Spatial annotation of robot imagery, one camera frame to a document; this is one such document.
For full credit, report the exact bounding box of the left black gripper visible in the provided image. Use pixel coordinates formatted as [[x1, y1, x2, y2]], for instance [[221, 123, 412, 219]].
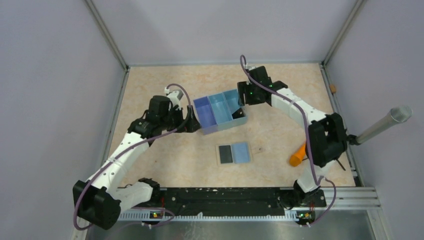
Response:
[[160, 105, 201, 133]]

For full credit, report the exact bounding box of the black credit card stack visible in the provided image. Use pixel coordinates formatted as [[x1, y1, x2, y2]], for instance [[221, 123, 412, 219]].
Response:
[[231, 106, 246, 121]]

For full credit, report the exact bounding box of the blue three-compartment box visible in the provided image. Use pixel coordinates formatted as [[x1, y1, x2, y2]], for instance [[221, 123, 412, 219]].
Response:
[[193, 89, 248, 135]]

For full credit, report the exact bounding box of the single black credit card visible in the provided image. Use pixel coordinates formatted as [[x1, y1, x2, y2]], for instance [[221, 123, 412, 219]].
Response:
[[218, 145, 233, 164]]

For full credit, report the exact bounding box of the beige card holder wallet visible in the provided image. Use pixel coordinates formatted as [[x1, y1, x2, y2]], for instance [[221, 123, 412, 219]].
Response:
[[215, 142, 253, 165]]

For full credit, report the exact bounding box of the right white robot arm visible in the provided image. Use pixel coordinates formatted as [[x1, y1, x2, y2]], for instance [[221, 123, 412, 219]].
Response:
[[237, 64, 348, 206]]

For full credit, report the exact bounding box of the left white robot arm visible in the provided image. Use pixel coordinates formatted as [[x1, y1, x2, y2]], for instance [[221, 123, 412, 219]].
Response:
[[72, 90, 199, 231]]

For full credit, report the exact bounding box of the orange cylindrical object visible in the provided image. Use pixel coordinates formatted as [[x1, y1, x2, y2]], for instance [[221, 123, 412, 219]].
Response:
[[289, 143, 306, 167]]

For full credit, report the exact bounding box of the small tan block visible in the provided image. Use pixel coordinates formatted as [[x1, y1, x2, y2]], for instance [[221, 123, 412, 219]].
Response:
[[329, 84, 337, 95]]

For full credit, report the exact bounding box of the silver microphone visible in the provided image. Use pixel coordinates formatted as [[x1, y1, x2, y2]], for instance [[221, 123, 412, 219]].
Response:
[[347, 105, 413, 146]]

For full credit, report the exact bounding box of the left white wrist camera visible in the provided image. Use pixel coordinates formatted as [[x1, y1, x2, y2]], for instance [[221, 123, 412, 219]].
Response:
[[164, 88, 184, 111]]

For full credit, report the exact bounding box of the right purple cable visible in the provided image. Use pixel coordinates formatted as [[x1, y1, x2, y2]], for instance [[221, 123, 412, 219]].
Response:
[[239, 54, 337, 226]]

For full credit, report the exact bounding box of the purple cable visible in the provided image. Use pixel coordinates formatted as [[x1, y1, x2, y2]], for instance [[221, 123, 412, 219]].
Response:
[[72, 83, 193, 231], [239, 54, 337, 226]]

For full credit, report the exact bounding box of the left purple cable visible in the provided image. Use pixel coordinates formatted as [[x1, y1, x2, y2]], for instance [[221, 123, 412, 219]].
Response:
[[72, 83, 193, 231]]

